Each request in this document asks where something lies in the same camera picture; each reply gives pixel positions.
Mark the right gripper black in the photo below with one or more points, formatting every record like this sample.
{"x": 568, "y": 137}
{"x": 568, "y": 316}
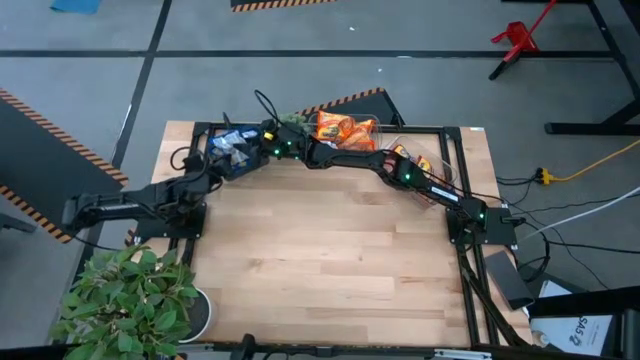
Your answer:
{"x": 286, "y": 145}

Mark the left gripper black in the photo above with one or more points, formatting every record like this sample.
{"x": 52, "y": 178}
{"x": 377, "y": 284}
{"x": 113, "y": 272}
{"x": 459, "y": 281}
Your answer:
{"x": 210, "y": 176}

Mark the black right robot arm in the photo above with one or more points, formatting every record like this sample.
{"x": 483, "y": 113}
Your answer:
{"x": 350, "y": 159}

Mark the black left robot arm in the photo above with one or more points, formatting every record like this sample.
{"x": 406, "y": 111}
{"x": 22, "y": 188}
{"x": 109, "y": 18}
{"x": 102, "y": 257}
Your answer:
{"x": 125, "y": 207}

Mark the pale green artificial succulent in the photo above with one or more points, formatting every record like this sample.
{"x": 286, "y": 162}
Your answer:
{"x": 295, "y": 120}

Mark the clear plastic bin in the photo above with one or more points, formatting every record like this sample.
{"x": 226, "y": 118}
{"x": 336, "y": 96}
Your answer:
{"x": 442, "y": 160}
{"x": 311, "y": 122}

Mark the dark smoked plastic bin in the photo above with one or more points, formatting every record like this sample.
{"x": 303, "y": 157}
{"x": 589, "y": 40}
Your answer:
{"x": 252, "y": 171}

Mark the black hazard-striped floor mat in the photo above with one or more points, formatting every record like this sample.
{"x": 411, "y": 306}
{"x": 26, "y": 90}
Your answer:
{"x": 370, "y": 107}
{"x": 280, "y": 2}
{"x": 40, "y": 160}

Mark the green leafy potted plant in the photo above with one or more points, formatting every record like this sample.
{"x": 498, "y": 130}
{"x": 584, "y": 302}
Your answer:
{"x": 130, "y": 300}

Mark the blue floor mat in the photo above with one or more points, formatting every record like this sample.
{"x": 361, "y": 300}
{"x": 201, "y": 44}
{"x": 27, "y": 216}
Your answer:
{"x": 75, "y": 5}

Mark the red metal stand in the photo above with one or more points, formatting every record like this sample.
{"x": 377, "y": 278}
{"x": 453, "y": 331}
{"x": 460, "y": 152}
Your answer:
{"x": 520, "y": 36}

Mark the dark grey flat box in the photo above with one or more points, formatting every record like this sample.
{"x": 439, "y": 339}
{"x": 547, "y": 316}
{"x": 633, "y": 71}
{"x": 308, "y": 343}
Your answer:
{"x": 507, "y": 280}

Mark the white printed paper bag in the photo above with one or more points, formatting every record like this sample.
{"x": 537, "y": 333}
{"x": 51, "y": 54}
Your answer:
{"x": 570, "y": 332}

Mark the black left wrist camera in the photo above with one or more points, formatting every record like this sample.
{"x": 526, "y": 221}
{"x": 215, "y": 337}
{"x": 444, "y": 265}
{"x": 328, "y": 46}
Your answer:
{"x": 193, "y": 162}

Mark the black table-level camera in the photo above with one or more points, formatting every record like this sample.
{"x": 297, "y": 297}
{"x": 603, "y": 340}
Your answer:
{"x": 250, "y": 345}

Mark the black desk leg frame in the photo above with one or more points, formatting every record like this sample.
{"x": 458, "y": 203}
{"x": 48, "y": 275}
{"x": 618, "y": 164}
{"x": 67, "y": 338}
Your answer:
{"x": 575, "y": 128}

